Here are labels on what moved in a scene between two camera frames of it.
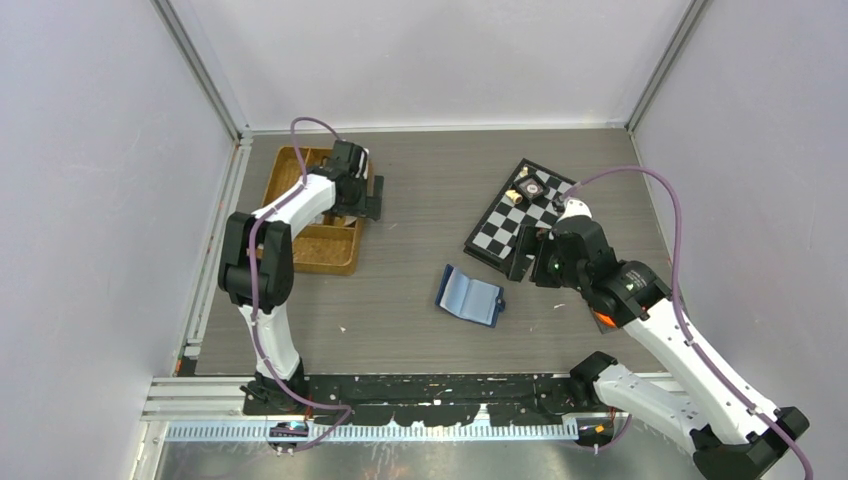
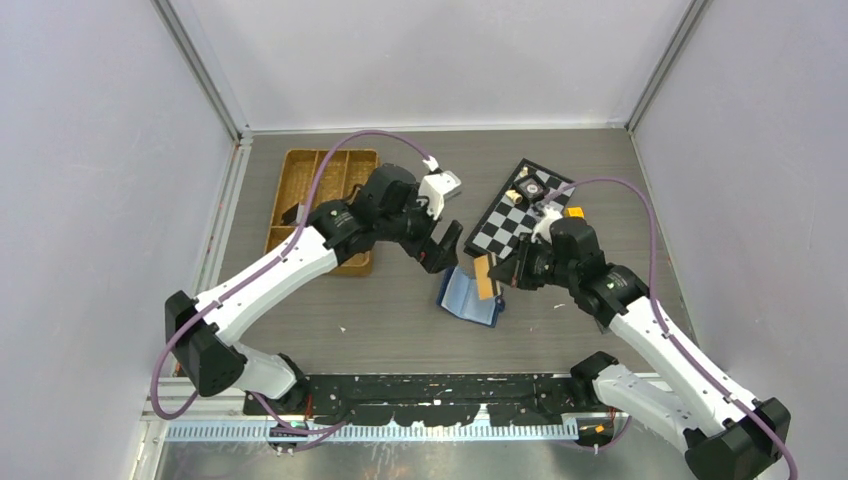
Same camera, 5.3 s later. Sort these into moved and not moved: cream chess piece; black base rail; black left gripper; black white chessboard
Moved: black left gripper
Not moved: black white chessboard; cream chess piece; black base rail
